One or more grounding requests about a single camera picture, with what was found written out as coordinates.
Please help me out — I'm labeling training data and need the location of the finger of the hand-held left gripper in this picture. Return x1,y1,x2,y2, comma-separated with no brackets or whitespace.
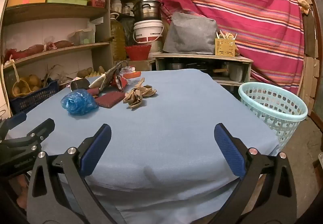
0,112,27,136
0,118,55,150

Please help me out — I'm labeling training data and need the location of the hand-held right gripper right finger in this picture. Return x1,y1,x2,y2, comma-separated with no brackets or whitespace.
214,123,298,224

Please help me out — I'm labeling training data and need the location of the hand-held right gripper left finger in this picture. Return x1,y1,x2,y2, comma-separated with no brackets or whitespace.
26,124,127,224

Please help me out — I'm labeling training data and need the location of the blue plastic bag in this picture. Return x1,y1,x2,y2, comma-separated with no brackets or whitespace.
61,89,99,116

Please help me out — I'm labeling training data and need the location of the large maroon scouring pad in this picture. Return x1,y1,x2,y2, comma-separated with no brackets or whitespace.
95,91,123,108

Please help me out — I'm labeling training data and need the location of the light blue plastic basket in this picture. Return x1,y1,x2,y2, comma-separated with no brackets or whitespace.
238,82,309,152

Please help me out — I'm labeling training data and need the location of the brown paper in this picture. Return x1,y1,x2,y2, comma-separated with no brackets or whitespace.
123,78,157,109

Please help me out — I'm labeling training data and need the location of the white cloth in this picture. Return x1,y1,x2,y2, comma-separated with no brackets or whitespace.
89,74,106,89

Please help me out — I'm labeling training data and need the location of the red snack wrapper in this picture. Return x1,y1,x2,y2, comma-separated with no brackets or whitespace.
115,66,138,92

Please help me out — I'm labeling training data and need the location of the printed paper carton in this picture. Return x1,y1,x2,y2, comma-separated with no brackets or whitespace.
100,64,122,92

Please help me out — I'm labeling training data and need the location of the blue plastic crate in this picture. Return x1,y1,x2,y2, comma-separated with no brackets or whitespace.
9,80,60,115

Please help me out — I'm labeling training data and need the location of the small black box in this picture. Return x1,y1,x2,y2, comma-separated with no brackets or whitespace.
70,78,90,90

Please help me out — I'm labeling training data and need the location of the red mesh produce bag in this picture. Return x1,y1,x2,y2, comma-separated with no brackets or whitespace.
4,45,46,60
47,40,75,50

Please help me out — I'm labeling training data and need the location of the blue tablecloth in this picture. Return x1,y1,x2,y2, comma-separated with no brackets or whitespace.
5,69,280,224

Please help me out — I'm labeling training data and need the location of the brown potato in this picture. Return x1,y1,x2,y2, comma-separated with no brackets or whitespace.
76,67,94,78

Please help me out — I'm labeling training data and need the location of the yellow egg carton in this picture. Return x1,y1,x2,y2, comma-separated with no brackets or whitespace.
84,66,105,78

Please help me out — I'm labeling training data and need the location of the white jug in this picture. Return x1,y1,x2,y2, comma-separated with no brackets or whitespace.
229,62,244,82

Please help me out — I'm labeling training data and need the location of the black pan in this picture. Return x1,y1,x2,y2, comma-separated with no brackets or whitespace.
185,62,209,70

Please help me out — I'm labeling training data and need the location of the cardboard box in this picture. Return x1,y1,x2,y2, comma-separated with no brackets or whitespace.
129,59,156,72

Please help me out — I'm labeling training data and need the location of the low wooden cabinet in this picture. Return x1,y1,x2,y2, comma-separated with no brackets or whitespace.
152,52,254,86

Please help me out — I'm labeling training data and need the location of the yellow perforated utensil holder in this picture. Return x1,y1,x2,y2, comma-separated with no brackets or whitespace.
214,29,239,57

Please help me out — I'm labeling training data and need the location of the small steel pot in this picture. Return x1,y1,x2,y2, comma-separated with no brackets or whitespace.
165,61,185,71

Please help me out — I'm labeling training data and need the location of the clear plastic container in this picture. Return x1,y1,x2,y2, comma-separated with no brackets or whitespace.
68,28,96,45

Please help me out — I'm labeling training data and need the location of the red plastic bowl basket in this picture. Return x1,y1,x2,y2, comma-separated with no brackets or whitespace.
125,44,152,61

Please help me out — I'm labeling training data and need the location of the large yellow oil jug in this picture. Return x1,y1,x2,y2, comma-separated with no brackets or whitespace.
110,13,127,61

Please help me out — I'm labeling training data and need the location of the wooden shelf unit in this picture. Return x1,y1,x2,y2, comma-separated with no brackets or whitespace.
0,0,154,113

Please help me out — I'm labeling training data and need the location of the grey fabric cover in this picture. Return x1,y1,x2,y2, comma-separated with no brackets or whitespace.
163,12,219,56

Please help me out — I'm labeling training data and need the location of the white plastic bucket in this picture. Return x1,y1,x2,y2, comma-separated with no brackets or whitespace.
133,20,164,44

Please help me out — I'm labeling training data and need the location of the steel cooking pot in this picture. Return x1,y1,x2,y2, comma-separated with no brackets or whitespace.
132,0,164,22

